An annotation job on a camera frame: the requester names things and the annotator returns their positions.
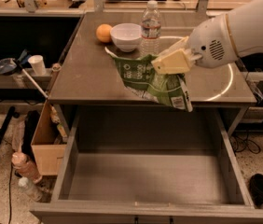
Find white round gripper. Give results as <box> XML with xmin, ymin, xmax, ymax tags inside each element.
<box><xmin>151</xmin><ymin>14</ymin><xmax>238</xmax><ymax>75</ymax></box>

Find green jalapeno chip bag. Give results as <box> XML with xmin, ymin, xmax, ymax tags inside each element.
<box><xmin>104</xmin><ymin>47</ymin><xmax>193</xmax><ymax>112</ymax></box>

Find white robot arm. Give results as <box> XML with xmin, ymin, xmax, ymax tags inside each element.
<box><xmin>152</xmin><ymin>0</ymin><xmax>263</xmax><ymax>75</ymax></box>

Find open grey top drawer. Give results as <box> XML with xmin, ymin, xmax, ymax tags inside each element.
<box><xmin>31</xmin><ymin>105</ymin><xmax>263</xmax><ymax>224</ymax></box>

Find clear plastic water bottle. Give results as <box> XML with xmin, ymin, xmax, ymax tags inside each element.
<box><xmin>140</xmin><ymin>0</ymin><xmax>161</xmax><ymax>56</ymax></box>

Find white ceramic bowl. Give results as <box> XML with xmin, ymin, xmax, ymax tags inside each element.
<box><xmin>110</xmin><ymin>23</ymin><xmax>142</xmax><ymax>52</ymax></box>

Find orange fruit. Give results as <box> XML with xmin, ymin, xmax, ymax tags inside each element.
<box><xmin>96</xmin><ymin>24</ymin><xmax>112</xmax><ymax>43</ymax></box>

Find grey metal cabinet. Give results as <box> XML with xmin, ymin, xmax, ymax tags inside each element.
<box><xmin>48</xmin><ymin>9</ymin><xmax>256</xmax><ymax>132</ymax></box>

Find white paper cup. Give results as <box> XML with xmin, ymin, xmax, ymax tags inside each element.
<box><xmin>28</xmin><ymin>55</ymin><xmax>46</xmax><ymax>76</ymax></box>

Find cardboard box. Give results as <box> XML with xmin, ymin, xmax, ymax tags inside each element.
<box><xmin>31</xmin><ymin>102</ymin><xmax>66</xmax><ymax>175</ymax></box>

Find dark round plate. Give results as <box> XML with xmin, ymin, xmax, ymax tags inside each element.
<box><xmin>0</xmin><ymin>58</ymin><xmax>17</xmax><ymax>75</ymax></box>

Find pink liquid bottle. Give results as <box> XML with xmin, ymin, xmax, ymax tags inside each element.
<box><xmin>11</xmin><ymin>152</ymin><xmax>42</xmax><ymax>184</ymax></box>

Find white plastic bottle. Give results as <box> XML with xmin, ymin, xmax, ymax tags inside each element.
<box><xmin>18</xmin><ymin>177</ymin><xmax>43</xmax><ymax>202</ymax></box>

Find black floor cables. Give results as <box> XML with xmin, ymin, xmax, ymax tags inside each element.
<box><xmin>229</xmin><ymin>131</ymin><xmax>262</xmax><ymax>156</ymax></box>

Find white handled brush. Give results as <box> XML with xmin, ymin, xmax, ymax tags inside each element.
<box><xmin>15</xmin><ymin>49</ymin><xmax>48</xmax><ymax>100</ymax></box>

